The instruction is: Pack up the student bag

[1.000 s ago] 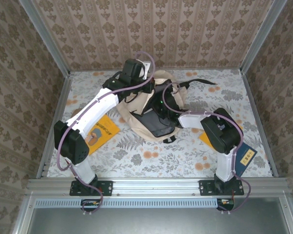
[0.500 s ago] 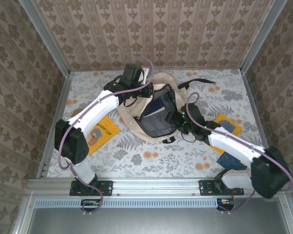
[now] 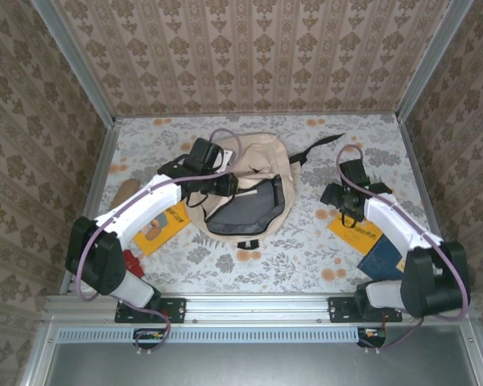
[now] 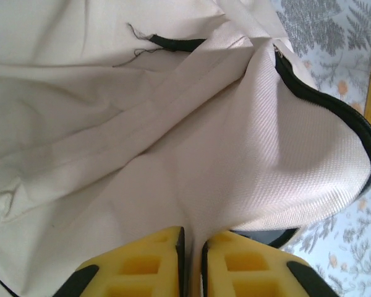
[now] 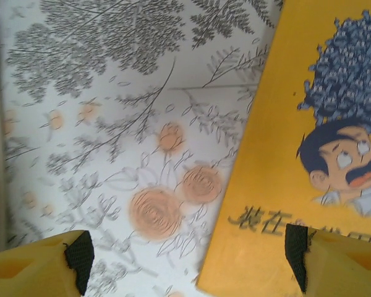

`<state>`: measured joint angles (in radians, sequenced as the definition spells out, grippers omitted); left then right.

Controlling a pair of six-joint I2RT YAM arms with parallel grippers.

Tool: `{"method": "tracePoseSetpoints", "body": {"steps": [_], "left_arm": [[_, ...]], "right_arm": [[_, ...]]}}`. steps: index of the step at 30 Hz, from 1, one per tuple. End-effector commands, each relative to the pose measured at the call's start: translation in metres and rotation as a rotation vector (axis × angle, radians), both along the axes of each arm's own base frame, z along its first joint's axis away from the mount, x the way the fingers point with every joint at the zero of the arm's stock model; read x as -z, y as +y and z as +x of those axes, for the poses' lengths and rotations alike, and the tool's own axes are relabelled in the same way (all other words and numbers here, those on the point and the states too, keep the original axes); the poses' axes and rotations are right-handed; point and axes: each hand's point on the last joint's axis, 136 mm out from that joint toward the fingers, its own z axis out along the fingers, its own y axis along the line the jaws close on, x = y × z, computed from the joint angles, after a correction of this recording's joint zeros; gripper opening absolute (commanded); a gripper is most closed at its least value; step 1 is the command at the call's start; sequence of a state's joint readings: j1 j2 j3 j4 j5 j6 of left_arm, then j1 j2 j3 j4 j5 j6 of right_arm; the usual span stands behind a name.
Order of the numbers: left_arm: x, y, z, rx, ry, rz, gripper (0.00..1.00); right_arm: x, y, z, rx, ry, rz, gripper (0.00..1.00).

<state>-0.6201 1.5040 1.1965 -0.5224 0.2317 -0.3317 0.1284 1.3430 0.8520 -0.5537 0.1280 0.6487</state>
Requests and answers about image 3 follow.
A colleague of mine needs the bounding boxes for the navy book with yellow label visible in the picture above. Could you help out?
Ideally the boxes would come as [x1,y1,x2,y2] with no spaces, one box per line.
[356,234,407,281]

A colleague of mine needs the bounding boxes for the yellow book with cartoon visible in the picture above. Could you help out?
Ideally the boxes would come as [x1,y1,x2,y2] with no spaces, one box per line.
[132,200,192,257]

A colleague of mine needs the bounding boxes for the red case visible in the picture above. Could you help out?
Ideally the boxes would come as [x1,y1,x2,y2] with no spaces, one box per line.
[122,248,145,278]

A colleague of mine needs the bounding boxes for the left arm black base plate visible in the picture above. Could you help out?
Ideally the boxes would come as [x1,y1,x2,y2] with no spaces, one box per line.
[114,297,187,324]

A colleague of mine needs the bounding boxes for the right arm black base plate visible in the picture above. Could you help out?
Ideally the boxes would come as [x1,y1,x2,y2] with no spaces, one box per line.
[328,296,403,324]

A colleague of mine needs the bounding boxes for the aluminium side rail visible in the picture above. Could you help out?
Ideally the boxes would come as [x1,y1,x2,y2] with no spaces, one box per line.
[398,119,460,294]
[59,118,122,294]

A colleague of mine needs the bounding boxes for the wiring connector bundle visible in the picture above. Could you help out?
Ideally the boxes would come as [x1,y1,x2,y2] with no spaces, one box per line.
[133,327,166,349]
[357,327,387,349]

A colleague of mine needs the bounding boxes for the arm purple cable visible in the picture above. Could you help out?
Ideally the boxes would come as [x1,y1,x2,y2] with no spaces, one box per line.
[75,127,245,355]
[336,144,471,355]

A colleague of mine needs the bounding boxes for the right aluminium frame post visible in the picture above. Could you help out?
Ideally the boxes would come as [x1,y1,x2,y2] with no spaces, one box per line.
[396,0,474,121]

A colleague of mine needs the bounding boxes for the beige backpack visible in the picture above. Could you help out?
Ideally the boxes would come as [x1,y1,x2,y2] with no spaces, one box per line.
[187,132,347,251]

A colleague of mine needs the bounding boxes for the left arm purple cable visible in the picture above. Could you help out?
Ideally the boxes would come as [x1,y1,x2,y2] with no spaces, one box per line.
[75,127,245,355]

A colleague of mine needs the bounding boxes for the right aluminium side rail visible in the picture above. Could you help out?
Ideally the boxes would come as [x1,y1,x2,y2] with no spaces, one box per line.
[398,119,460,294]

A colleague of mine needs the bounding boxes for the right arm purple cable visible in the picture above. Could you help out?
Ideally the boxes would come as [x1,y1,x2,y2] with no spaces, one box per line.
[336,144,471,355]

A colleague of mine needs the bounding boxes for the left aluminium side rail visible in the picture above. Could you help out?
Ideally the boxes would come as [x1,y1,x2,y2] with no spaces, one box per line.
[59,118,122,294]

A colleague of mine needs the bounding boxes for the aluminium front rail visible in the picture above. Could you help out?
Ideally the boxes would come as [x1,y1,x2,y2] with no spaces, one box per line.
[43,292,479,325]

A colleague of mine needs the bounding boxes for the grey slotted cable duct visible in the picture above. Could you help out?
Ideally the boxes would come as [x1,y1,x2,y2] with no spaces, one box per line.
[57,326,363,345]

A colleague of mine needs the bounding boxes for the right wiring connector bundle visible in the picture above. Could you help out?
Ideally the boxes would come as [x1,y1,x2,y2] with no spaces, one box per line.
[357,327,387,349]

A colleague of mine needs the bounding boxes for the left wiring connector bundle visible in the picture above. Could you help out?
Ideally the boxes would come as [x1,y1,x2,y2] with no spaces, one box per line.
[133,327,166,349]

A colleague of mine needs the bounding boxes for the left aluminium frame post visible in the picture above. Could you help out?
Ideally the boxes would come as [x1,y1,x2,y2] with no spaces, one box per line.
[31,0,118,126]

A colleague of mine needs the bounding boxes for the aluminium frame post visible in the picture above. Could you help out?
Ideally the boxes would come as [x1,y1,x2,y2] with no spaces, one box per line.
[396,0,474,121]
[31,0,118,126]

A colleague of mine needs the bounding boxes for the yellow book with text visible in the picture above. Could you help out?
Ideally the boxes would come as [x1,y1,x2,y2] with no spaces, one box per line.
[327,212,384,255]

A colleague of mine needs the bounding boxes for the grey metal panel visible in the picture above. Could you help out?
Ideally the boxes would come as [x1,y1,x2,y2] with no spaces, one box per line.
[43,341,479,386]

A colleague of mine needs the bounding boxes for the floral tablecloth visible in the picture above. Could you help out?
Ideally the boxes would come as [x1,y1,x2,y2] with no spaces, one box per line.
[76,114,452,294]

